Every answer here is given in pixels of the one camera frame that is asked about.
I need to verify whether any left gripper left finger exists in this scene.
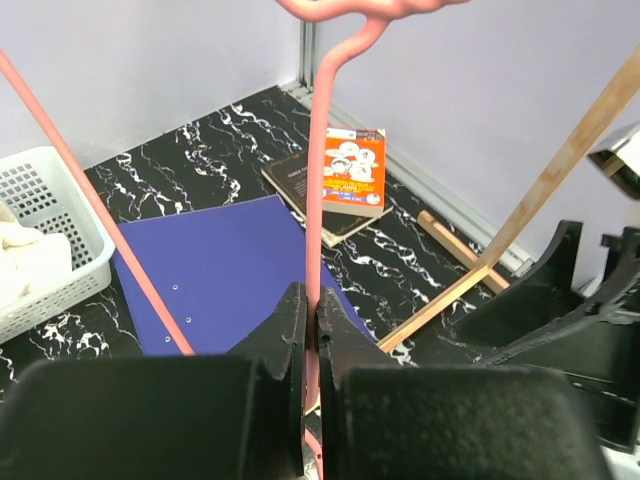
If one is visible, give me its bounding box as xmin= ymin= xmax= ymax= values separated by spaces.
xmin=1 ymin=283 xmax=307 ymax=479

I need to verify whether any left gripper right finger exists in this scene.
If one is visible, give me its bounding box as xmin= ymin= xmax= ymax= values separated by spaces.
xmin=316 ymin=288 xmax=612 ymax=479

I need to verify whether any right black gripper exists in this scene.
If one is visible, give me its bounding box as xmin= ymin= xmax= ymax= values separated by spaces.
xmin=414 ymin=219 xmax=640 ymax=456

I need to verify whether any white t shirt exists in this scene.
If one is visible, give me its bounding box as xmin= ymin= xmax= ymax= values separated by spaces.
xmin=1 ymin=202 xmax=73 ymax=308

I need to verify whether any pink wire hanger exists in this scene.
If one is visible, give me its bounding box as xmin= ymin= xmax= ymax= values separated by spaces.
xmin=0 ymin=0 xmax=471 ymax=480

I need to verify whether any blue binder folder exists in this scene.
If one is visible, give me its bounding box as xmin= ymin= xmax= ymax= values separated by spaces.
xmin=112 ymin=194 xmax=381 ymax=357

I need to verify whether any orange book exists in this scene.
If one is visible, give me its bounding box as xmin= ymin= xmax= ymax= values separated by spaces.
xmin=323 ymin=127 xmax=386 ymax=218

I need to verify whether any black book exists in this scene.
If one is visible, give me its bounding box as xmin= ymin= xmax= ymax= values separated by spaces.
xmin=260 ymin=152 xmax=396 ymax=250

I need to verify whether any white plastic basket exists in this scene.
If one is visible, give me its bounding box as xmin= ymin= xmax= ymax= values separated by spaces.
xmin=1 ymin=147 xmax=115 ymax=341

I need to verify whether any wooden clothes rack frame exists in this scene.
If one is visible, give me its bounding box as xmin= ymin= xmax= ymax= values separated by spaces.
xmin=378 ymin=48 xmax=639 ymax=353

